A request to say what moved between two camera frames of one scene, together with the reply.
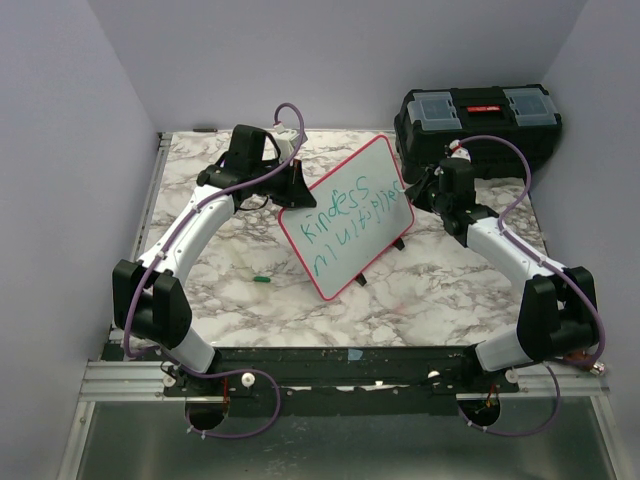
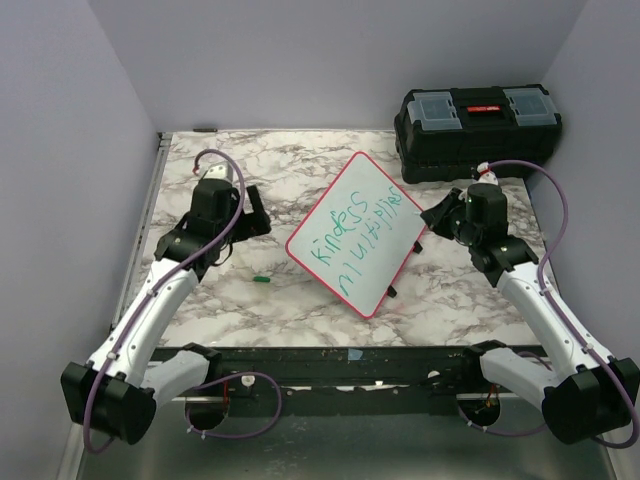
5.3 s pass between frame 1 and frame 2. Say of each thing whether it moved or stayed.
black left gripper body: moved
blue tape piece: stayed
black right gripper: moved
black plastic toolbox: stayed
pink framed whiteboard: moved
